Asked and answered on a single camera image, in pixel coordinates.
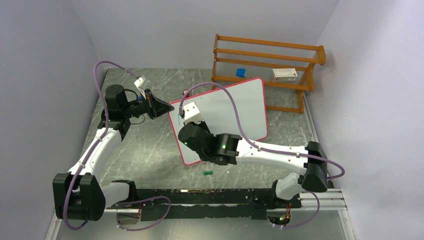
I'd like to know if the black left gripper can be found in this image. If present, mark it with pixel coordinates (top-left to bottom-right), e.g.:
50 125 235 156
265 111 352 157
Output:
122 89 174 120

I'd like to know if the pink framed whiteboard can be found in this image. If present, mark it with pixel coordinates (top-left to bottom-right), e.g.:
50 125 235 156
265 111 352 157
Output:
167 77 269 166

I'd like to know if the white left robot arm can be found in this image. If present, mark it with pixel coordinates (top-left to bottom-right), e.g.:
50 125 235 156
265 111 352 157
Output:
52 84 175 221

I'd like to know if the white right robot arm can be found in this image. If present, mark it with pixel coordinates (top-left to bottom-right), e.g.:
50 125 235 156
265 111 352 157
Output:
177 122 328 207

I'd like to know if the blue block on shelf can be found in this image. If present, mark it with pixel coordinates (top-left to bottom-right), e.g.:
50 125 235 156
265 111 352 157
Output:
236 68 246 78

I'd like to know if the white red small box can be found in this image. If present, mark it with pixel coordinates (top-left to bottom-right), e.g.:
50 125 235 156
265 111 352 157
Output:
272 68 298 81

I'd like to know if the wooden shelf rack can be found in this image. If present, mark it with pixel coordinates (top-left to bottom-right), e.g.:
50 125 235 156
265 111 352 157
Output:
211 34 327 114

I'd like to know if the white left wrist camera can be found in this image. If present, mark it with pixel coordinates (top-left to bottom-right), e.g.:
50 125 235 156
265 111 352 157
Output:
133 75 150 96

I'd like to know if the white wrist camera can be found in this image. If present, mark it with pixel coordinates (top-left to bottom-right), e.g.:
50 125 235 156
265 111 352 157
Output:
133 75 150 96
182 102 204 125

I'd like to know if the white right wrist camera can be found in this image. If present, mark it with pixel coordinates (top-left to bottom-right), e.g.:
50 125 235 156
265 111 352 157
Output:
182 102 204 125

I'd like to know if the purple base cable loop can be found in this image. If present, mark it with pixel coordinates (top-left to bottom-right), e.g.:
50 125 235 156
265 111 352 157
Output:
115 196 172 232

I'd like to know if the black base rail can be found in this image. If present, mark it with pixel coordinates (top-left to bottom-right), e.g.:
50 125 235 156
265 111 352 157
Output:
132 188 302 222

